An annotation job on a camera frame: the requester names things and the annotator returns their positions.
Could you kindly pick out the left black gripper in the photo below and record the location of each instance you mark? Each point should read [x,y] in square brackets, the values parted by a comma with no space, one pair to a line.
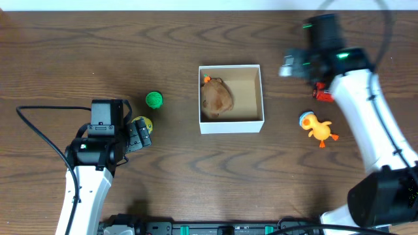
[138,134]

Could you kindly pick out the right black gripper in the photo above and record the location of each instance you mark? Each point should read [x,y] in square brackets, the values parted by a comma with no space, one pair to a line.
[301,67]

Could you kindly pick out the yellow ball with blue letters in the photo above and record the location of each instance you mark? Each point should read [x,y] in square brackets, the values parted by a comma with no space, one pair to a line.
[148,122]

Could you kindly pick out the red toy fire truck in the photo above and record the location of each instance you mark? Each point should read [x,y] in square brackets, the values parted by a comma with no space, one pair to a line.
[322,93]

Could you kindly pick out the green round toy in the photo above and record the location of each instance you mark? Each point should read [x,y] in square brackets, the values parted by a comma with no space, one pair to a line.
[154,99]

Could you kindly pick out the yellow rubber duck toy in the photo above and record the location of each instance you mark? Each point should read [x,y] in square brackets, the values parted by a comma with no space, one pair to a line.
[319,130]

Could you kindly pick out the brown plush capybara toy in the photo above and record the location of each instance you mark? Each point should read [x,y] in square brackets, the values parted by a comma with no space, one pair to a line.
[216,98]

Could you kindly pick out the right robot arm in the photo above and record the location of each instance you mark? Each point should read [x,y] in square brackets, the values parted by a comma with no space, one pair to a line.
[388,194]

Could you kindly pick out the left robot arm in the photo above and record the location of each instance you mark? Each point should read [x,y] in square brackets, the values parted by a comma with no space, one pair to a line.
[93,161]

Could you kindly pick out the white cardboard box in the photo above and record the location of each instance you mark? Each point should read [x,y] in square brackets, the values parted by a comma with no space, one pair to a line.
[244,84]

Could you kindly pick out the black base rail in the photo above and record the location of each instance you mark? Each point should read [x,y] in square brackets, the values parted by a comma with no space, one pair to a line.
[130,224]

